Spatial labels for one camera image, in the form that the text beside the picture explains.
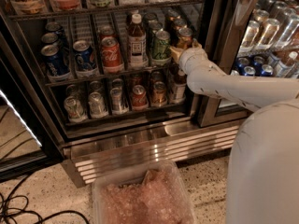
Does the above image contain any bottom shelf tea bottle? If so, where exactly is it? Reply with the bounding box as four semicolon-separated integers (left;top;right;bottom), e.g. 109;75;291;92
170;69;186;103

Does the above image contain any bottom shelf left silver can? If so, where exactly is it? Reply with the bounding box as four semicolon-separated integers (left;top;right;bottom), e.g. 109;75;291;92
64;96;87;122

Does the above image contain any green soda can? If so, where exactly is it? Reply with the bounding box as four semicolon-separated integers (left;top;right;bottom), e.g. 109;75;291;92
143;12;158;26
152;31;170;60
148;21;163;44

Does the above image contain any front left blue pepsi can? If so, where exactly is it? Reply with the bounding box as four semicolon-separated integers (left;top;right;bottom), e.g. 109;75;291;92
41;45;69;77

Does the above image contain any blue pepsi can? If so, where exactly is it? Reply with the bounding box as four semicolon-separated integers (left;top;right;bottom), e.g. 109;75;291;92
41;45;69;77
73;40;97;77

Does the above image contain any orange soda can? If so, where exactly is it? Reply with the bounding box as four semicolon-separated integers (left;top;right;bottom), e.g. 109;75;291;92
164;9;180;31
176;27;193;49
171;18;188;35

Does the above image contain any bottom shelf red can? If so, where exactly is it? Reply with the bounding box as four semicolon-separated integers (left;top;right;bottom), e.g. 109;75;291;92
132;85;147;109

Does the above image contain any front green soda can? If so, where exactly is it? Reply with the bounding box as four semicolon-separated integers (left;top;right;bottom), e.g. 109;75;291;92
152;31;170;60

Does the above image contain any stainless steel fridge grille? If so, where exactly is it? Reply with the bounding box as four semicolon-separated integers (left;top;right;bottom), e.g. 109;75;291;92
62;120;243;188

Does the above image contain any blue pepsi can centre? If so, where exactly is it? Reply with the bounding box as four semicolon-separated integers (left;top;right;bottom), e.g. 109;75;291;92
73;40;97;77

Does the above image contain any shelf silver can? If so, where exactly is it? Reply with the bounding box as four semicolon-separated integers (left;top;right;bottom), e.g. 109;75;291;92
88;91;108;119
110;88;128;114
64;96;87;122

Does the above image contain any rear red cola can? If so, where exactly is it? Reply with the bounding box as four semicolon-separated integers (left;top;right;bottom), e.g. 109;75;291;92
99;25;117;40

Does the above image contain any black cable left floor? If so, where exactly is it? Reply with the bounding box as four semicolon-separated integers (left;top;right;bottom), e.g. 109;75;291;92
0;175;91;224

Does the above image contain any clear plastic bin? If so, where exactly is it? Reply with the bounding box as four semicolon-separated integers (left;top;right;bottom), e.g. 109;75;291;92
93;160;196;224

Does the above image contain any front red cola can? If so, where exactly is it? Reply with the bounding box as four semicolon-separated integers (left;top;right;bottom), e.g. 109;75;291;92
101;36;122;73

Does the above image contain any fridge glass door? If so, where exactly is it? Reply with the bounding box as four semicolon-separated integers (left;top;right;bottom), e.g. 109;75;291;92
197;0;299;129

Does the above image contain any rear left pepsi can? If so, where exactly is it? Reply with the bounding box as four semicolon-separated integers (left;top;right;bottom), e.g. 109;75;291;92
46;21;64;37

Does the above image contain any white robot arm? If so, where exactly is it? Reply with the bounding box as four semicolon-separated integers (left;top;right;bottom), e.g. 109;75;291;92
171;44;299;224

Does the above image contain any rear green soda can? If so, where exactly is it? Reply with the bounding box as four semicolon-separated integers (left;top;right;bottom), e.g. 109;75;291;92
143;12;158;26

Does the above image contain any brown tea bottle middle shelf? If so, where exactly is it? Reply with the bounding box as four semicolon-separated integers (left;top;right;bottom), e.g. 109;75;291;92
127;13;148;68

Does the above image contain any bottom shelf orange can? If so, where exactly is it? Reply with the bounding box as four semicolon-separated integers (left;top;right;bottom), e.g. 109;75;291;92
151;81;166;105

